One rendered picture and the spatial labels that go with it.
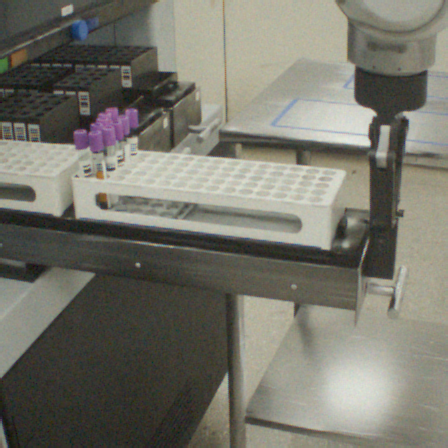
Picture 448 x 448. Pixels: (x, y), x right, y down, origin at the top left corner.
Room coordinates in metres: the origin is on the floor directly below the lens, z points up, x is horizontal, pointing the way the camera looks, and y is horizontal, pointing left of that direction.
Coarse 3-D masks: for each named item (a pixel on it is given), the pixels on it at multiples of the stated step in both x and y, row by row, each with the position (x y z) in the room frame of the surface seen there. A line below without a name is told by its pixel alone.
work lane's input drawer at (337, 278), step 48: (0, 240) 0.84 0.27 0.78; (48, 240) 0.81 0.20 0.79; (96, 240) 0.79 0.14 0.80; (144, 240) 0.78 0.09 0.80; (192, 240) 0.77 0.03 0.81; (240, 240) 0.75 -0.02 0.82; (336, 240) 0.74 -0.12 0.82; (240, 288) 0.74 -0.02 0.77; (288, 288) 0.72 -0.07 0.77; (336, 288) 0.71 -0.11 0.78; (384, 288) 0.75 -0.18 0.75
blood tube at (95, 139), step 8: (88, 136) 0.82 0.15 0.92; (96, 136) 0.81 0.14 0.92; (96, 144) 0.81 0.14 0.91; (96, 152) 0.81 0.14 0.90; (96, 160) 0.81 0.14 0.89; (96, 168) 0.82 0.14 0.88; (104, 168) 0.82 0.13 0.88; (96, 176) 0.82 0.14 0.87; (104, 176) 0.82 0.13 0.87; (104, 192) 0.82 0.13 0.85; (104, 200) 0.82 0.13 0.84; (104, 208) 0.82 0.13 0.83
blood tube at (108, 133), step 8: (104, 128) 0.83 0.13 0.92; (112, 128) 0.83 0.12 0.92; (104, 136) 0.83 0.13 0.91; (112, 136) 0.83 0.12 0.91; (104, 144) 0.83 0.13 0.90; (112, 144) 0.83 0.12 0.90; (104, 152) 0.83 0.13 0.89; (112, 152) 0.83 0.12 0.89; (112, 160) 0.83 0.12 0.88; (112, 168) 0.83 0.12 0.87; (112, 200) 0.83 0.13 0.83
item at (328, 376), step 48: (288, 96) 1.26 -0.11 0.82; (336, 96) 1.25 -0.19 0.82; (432, 96) 1.25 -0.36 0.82; (240, 144) 1.11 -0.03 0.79; (288, 144) 1.06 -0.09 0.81; (336, 144) 1.04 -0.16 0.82; (432, 144) 1.02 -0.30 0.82; (240, 336) 1.09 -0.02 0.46; (288, 336) 1.36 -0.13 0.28; (336, 336) 1.35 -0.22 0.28; (384, 336) 1.34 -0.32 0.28; (432, 336) 1.33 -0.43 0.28; (240, 384) 1.09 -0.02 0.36; (288, 384) 1.20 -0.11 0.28; (336, 384) 1.19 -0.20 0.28; (384, 384) 1.18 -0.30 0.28; (432, 384) 1.17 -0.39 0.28; (240, 432) 1.09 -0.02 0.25; (336, 432) 1.05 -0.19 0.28; (384, 432) 1.04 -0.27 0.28; (432, 432) 1.03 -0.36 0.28
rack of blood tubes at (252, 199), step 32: (160, 160) 0.87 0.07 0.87; (192, 160) 0.87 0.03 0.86; (224, 160) 0.86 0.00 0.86; (96, 192) 0.81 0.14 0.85; (128, 192) 0.80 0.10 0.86; (160, 192) 0.79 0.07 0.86; (192, 192) 0.77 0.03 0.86; (224, 192) 0.78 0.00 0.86; (256, 192) 0.77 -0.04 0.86; (288, 192) 0.76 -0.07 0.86; (320, 192) 0.77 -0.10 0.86; (160, 224) 0.79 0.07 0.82; (192, 224) 0.77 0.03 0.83; (224, 224) 0.81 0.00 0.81; (256, 224) 0.81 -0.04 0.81; (288, 224) 0.80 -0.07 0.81; (320, 224) 0.73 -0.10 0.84
